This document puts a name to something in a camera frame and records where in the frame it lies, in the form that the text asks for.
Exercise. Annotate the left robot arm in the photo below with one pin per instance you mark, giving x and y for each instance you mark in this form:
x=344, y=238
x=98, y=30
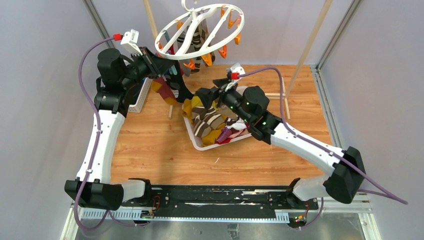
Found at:
x=120, y=78

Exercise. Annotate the red sock in basket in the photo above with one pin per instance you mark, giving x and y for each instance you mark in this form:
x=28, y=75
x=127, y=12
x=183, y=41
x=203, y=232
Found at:
x=245, y=134

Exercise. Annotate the white round clip hanger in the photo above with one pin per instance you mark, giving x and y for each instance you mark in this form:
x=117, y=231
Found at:
x=225, y=23

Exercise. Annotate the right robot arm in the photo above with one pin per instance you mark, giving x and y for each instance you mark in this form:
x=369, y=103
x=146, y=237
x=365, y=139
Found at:
x=343, y=169

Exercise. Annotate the purple sock in basket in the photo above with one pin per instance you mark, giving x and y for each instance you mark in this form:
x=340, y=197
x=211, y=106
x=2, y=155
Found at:
x=224, y=137

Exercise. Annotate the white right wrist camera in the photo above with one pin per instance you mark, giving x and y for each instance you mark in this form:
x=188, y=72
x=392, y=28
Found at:
x=234, y=73

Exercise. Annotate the brown white striped sock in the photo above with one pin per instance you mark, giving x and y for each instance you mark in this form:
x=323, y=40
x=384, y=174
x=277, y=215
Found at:
x=206, y=120

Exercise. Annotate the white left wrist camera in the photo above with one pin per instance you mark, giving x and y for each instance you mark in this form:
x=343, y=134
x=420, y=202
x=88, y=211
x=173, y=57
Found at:
x=129, y=42

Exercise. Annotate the small white perforated basket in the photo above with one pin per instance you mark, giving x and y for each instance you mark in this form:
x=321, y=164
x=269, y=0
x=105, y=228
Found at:
x=141, y=97

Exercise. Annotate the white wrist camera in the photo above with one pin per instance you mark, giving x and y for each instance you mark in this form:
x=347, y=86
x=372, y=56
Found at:
x=234, y=73
x=129, y=42

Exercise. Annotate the mustard yellow sock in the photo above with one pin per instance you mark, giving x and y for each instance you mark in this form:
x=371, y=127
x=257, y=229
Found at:
x=188, y=107

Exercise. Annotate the purple maroon mustard hanging sock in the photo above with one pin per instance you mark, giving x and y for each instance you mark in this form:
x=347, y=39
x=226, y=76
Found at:
x=162, y=86

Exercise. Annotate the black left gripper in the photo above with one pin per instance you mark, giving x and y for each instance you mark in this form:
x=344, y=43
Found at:
x=156, y=65

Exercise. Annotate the white sock basket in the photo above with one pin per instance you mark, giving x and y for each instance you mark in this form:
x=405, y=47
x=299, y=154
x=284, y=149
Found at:
x=208, y=142

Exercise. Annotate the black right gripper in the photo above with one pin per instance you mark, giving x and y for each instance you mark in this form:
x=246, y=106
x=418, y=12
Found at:
x=206, y=97

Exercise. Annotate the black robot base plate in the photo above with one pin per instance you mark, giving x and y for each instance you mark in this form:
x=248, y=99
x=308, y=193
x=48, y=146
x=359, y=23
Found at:
x=220, y=202

